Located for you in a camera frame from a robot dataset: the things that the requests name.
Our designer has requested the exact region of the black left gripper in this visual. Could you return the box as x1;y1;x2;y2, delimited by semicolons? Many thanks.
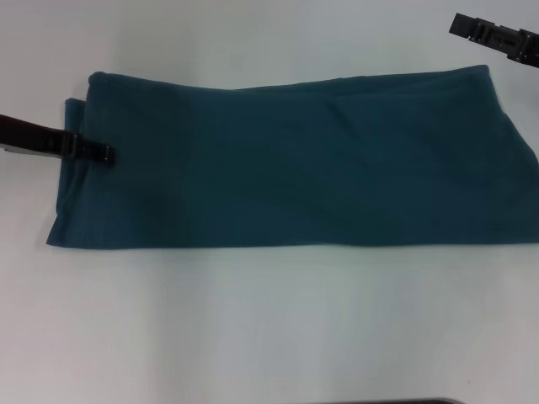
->
0;113;116;167

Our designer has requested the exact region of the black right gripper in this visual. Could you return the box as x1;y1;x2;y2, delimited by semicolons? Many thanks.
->
448;12;539;68

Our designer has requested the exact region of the teal printed t-shirt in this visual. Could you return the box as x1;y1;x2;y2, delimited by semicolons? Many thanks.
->
45;63;539;250

